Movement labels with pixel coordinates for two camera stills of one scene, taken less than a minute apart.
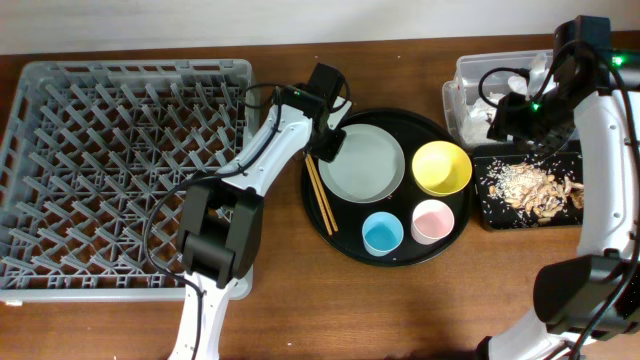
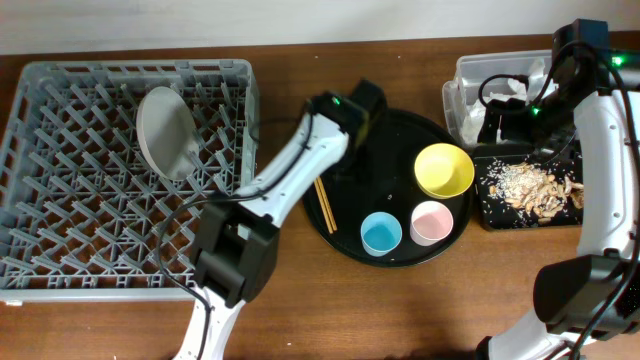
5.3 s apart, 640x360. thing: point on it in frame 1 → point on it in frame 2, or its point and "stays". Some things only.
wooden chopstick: [329, 213] stays
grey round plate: [369, 166] → [168, 132]
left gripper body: [327, 145] → [351, 155]
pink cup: [432, 220] stays
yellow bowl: [441, 168] stays
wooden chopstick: [325, 217] stays
